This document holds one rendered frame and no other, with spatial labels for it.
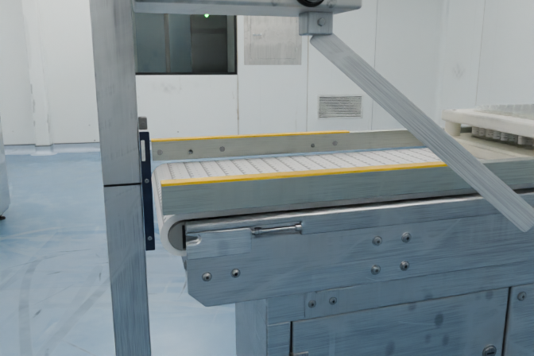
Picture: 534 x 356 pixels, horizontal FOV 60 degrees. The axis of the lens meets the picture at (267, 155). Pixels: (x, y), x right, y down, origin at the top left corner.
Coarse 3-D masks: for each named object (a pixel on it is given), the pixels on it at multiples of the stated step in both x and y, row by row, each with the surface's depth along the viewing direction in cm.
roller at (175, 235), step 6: (180, 222) 49; (174, 228) 49; (180, 228) 49; (168, 234) 50; (174, 234) 49; (180, 234) 50; (168, 240) 50; (174, 240) 50; (180, 240) 50; (174, 246) 50; (180, 246) 50
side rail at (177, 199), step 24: (432, 168) 55; (504, 168) 58; (528, 168) 59; (168, 192) 47; (192, 192) 48; (216, 192) 49; (240, 192) 49; (264, 192) 50; (288, 192) 51; (312, 192) 52; (336, 192) 52; (360, 192) 53; (384, 192) 54; (408, 192) 55
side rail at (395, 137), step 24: (168, 144) 73; (192, 144) 74; (216, 144) 75; (240, 144) 76; (264, 144) 78; (288, 144) 79; (336, 144) 81; (360, 144) 82; (384, 144) 84; (408, 144) 85
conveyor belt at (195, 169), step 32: (224, 160) 76; (256, 160) 76; (288, 160) 76; (320, 160) 76; (352, 160) 76; (384, 160) 76; (416, 160) 76; (480, 160) 76; (160, 192) 60; (448, 192) 59; (160, 224) 51
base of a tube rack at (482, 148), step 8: (456, 136) 84; (464, 136) 84; (464, 144) 80; (472, 144) 78; (480, 144) 76; (488, 144) 76; (496, 144) 76; (504, 144) 76; (472, 152) 78; (480, 152) 76; (488, 152) 74; (496, 152) 73; (504, 152) 71; (512, 152) 70; (520, 152) 69; (528, 152) 69
